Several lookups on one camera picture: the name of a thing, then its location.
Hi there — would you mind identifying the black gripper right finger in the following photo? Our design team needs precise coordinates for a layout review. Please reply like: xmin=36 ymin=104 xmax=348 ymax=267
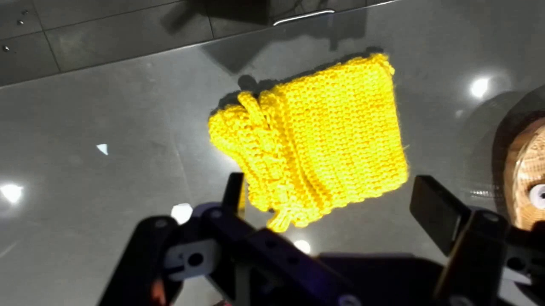
xmin=409 ymin=173 xmax=474 ymax=258

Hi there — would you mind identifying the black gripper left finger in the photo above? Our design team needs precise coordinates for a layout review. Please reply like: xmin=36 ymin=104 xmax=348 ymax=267
xmin=220 ymin=172 xmax=251 ymax=219

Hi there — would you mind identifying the yellow knitted towel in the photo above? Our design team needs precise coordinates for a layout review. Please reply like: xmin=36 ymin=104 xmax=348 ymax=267
xmin=206 ymin=51 xmax=412 ymax=235

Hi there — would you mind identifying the peach round plush toy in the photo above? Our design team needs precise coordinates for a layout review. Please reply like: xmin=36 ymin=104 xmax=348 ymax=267
xmin=501 ymin=116 xmax=545 ymax=231

